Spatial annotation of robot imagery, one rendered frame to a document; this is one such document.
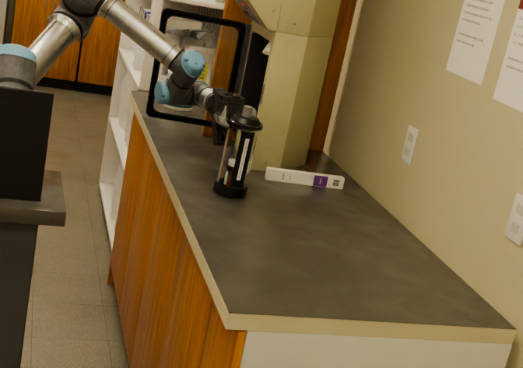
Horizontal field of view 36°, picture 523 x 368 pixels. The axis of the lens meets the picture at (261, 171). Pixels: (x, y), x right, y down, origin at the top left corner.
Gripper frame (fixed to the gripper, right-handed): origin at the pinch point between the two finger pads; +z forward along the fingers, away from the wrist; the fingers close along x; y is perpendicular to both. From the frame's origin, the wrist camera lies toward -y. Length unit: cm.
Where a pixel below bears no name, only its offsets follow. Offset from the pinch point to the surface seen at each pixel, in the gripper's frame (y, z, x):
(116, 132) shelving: -67, -211, 47
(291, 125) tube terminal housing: -3.7, -21.4, 31.2
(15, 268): -40, 7, -63
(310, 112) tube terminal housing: 0, -28, 42
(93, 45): -74, -511, 132
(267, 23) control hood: 28.4, -24.6, 15.5
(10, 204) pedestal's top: -21, 9, -67
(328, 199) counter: -20.1, 4.4, 34.0
